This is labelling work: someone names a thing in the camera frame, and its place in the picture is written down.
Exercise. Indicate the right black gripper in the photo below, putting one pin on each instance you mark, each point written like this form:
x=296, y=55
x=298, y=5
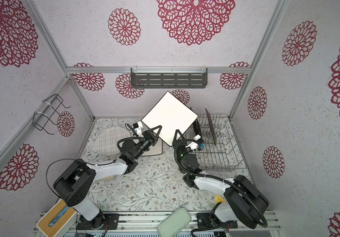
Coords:
x=181, y=146

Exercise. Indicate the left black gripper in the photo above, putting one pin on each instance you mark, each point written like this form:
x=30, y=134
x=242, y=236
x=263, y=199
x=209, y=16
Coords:
x=149, y=136

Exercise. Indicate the round plaid white plate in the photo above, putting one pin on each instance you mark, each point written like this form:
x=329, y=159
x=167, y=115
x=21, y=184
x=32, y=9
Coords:
x=106, y=141

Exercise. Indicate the square white plate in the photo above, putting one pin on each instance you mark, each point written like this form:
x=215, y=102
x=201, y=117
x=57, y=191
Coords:
x=154, y=150

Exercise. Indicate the dark square plate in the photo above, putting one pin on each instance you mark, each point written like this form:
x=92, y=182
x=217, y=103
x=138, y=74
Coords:
x=196, y=128

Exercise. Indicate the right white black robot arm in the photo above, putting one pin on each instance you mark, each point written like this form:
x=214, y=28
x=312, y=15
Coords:
x=242, y=200

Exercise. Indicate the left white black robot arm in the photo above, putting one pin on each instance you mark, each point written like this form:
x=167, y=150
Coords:
x=73, y=185

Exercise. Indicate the dark round plate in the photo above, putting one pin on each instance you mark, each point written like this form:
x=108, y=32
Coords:
x=211, y=127

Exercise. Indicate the beige oval sponge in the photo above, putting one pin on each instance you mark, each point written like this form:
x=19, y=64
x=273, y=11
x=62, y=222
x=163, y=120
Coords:
x=107, y=178

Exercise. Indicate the yellow rubber duck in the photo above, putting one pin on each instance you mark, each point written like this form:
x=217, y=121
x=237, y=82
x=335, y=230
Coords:
x=219, y=199

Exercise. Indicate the green rounded pad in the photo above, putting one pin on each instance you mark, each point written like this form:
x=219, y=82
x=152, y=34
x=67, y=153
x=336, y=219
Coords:
x=174, y=223

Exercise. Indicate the wooden top tissue box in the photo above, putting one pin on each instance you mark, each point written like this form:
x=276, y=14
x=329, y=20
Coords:
x=58, y=220

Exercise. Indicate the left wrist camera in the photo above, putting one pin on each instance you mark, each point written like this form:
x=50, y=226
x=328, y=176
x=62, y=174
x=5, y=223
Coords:
x=137, y=128

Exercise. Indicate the wire dish rack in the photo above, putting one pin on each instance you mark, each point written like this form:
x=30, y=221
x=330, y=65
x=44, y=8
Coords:
x=226, y=156

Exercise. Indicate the grey wall shelf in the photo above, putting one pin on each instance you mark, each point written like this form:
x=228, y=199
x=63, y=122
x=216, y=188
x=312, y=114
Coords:
x=169, y=78

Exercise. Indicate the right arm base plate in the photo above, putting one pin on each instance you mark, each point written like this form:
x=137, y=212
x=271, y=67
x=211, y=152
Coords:
x=209, y=221

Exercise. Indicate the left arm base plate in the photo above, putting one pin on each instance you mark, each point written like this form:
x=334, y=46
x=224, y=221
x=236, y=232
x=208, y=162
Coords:
x=110, y=220

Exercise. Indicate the black wire wall basket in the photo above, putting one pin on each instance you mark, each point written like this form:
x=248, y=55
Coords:
x=51, y=107

